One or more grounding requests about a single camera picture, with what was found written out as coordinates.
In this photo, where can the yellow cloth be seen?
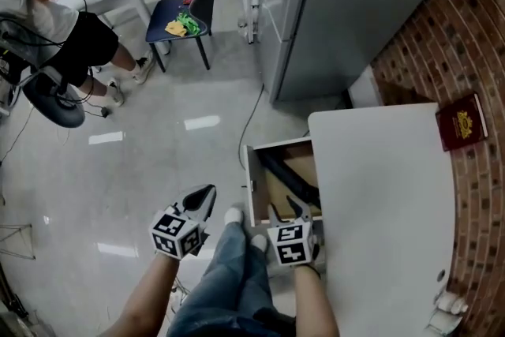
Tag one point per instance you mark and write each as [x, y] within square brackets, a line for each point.
[175, 28]

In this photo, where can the white desk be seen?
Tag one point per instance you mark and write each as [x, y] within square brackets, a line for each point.
[378, 209]

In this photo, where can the black object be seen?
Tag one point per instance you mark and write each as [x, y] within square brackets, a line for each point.
[288, 177]

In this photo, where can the person's left forearm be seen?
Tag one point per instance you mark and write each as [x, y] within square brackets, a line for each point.
[148, 300]

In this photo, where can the person's white shoe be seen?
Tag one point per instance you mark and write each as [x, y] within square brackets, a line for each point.
[259, 242]
[234, 215]

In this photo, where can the dark red book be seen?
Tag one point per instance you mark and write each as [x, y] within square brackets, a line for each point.
[461, 122]

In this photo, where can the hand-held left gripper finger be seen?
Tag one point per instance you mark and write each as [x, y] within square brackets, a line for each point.
[209, 209]
[183, 195]

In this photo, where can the person's blue jeans legs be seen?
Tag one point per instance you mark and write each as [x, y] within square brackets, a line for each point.
[233, 280]

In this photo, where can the grey refrigerator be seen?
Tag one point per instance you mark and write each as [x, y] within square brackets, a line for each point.
[335, 12]

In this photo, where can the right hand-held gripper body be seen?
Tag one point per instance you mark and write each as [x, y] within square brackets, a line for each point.
[292, 246]

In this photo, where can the green cloth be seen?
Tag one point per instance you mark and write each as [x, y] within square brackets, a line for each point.
[191, 23]

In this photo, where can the person's right forearm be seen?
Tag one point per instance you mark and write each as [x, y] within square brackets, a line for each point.
[313, 304]

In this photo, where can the white wooden desk drawer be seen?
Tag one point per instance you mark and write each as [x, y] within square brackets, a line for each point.
[252, 169]

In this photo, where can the dark blue chair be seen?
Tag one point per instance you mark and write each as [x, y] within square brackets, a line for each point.
[165, 17]

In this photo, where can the clear plastic bottle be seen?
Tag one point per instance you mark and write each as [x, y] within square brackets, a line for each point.
[444, 325]
[451, 302]

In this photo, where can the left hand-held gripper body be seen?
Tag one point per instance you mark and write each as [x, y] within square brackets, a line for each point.
[173, 237]

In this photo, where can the black power adapter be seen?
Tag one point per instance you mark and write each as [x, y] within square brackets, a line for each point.
[105, 112]

